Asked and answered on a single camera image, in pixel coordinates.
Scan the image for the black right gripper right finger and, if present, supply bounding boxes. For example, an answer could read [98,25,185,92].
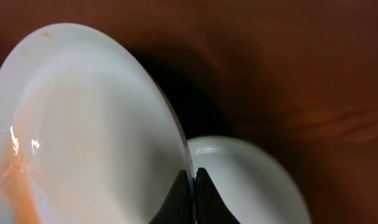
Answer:
[195,168,240,224]

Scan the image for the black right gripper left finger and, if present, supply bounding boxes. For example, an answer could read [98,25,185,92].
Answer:
[149,170,195,224]

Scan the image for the mint green plate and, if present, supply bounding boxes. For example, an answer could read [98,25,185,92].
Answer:
[0,23,193,223]
[188,136,311,224]

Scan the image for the round black tray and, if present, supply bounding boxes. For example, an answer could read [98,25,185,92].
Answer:
[129,49,235,139]

